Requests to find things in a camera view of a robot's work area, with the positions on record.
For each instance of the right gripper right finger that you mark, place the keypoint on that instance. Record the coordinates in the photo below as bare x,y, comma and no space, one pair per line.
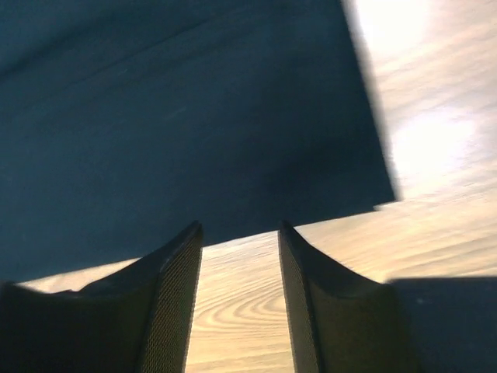
339,320

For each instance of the black t shirt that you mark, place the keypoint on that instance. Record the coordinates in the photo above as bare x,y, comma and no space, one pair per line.
123,121

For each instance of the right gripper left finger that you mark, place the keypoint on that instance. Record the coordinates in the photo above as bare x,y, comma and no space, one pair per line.
137,319

